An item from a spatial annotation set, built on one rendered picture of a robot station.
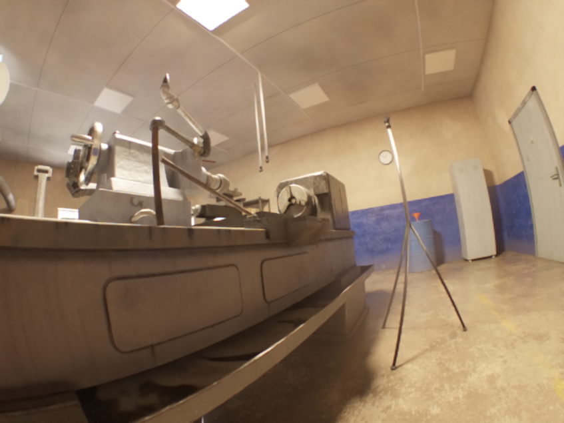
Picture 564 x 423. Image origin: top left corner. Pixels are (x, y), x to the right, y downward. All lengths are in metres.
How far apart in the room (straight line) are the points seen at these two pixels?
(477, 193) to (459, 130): 1.53
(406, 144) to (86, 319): 5.41
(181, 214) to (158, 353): 0.44
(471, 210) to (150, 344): 4.70
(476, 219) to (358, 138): 3.06
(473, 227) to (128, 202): 4.71
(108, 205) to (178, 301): 0.32
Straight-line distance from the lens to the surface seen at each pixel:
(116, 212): 0.70
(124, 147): 0.85
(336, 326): 1.84
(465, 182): 4.79
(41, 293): 0.55
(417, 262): 4.41
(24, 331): 0.57
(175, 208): 0.80
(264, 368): 0.71
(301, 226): 1.02
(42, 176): 1.50
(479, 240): 4.78
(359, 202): 5.23
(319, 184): 1.90
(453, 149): 5.46
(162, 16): 3.26
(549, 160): 3.64
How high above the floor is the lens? 0.76
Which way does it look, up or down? 8 degrees up
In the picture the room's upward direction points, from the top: 6 degrees counter-clockwise
